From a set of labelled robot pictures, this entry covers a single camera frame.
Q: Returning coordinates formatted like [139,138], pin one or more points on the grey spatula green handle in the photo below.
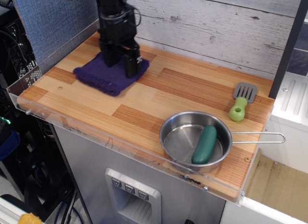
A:
[244,94]

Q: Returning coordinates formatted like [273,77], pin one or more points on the dark grey right post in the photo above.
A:
[290,45]

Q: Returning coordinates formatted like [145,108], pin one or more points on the green toy cucumber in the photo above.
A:
[205,145]

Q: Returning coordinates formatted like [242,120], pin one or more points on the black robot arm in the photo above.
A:
[112,7]

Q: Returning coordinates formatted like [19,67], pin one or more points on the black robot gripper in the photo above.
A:
[118,35]

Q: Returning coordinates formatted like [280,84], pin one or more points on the purple terry cloth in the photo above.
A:
[110,80]

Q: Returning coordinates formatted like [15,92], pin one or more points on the silver toy fridge dispenser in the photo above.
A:
[133,201]

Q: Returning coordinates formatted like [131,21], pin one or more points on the blue fabric panel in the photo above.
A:
[56,27]

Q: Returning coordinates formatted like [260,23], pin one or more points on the clear acrylic counter guard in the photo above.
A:
[129,123]

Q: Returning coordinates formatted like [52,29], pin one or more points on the white toy sink unit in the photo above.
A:
[277,190]

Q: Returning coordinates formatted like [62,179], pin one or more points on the small steel frying pan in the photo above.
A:
[179,135]

